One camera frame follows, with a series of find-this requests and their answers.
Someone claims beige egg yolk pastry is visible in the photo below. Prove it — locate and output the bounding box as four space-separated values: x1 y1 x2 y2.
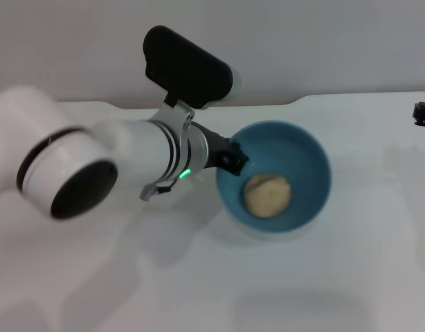
242 174 292 219

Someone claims left arm cable with plug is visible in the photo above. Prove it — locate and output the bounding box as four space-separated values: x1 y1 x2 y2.
139 176 174 201

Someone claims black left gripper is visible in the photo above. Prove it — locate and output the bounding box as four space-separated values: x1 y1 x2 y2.
193 121 250 177

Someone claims blue ceramic bowl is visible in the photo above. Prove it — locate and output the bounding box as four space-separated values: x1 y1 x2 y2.
215 120 333 243

